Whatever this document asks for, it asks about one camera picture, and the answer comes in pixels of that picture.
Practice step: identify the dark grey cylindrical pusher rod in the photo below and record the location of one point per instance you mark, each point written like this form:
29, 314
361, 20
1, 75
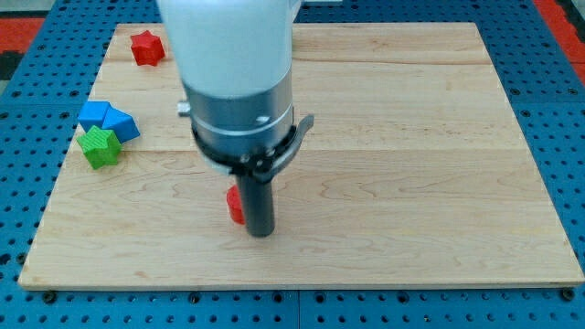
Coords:
257, 206

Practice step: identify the blue cube block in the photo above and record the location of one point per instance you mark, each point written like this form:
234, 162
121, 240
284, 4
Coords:
93, 113

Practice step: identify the red circle block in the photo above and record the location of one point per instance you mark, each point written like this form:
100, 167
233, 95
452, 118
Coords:
234, 205

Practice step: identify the blue triangle block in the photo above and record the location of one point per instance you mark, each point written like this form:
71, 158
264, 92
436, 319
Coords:
121, 123

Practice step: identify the green star block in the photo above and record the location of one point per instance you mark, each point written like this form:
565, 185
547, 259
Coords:
100, 147

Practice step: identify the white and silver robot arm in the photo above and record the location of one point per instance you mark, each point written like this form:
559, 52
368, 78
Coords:
235, 62

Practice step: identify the red star block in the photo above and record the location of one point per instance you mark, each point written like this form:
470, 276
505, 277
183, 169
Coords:
147, 48

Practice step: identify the wooden board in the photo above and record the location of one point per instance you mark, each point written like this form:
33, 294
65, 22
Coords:
416, 175

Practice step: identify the black clamp ring mount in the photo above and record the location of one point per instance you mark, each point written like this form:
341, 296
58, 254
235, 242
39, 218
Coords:
263, 164

